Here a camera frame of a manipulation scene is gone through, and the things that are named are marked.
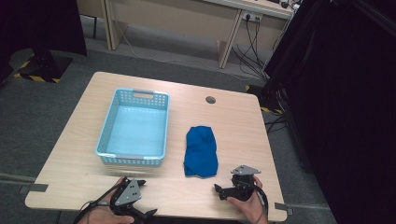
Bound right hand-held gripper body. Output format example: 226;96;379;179
221;164;262;202

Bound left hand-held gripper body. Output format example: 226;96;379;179
109;176;148;222

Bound blue cloth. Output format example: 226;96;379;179
182;125;219;178

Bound light blue plastic basket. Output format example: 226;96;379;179
94;87;171;167

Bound person's right hand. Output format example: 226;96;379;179
226;175;269;224

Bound person's left hand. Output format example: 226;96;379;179
78;176;135;224

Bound grey tape piece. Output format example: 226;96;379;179
18;183;50;195
274;202;294;216

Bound large black curtain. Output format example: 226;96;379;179
262;0;396;224

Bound black stand base hazard tape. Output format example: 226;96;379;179
13;48;75;84

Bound beige wooden desk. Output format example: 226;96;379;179
76;0;295;70

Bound white power socket strip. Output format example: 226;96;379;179
242;10;263;23

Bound small black curtain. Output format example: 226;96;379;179
0;0;88;86

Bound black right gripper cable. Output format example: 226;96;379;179
244;180;270;224

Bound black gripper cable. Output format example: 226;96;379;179
72;186;117;224
244;180;270;224

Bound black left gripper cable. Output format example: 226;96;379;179
72;186;117;224

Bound black floor cables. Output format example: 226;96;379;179
264;114;290;134

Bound black base plate hazard tape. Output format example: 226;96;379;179
245;84;285;116

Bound black hanging cable bundle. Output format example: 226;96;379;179
231;18;273;82

